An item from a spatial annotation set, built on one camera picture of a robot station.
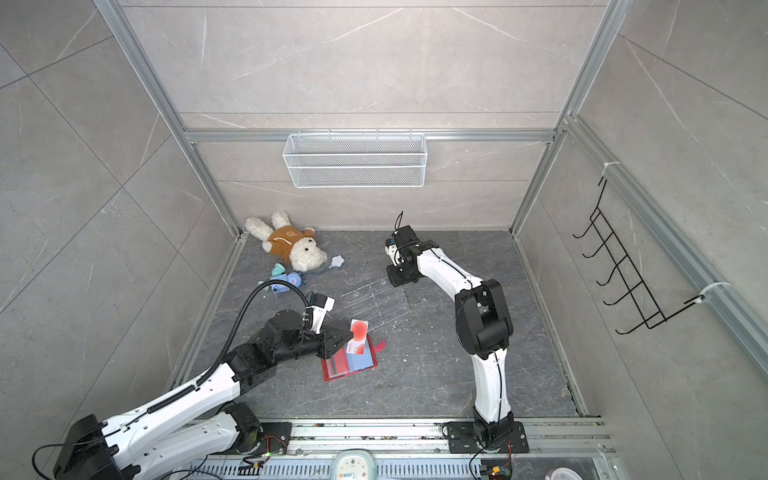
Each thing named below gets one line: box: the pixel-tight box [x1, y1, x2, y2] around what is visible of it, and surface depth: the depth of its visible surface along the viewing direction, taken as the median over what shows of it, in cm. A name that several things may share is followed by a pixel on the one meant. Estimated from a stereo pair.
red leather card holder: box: [321, 334, 387, 382], surface depth 86 cm
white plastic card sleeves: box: [346, 334, 374, 373], surface depth 87 cm
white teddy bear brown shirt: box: [245, 210, 328, 272], surface depth 106 cm
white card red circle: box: [346, 319, 369, 355], surface depth 77 cm
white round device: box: [331, 450, 376, 480], surface depth 69 cm
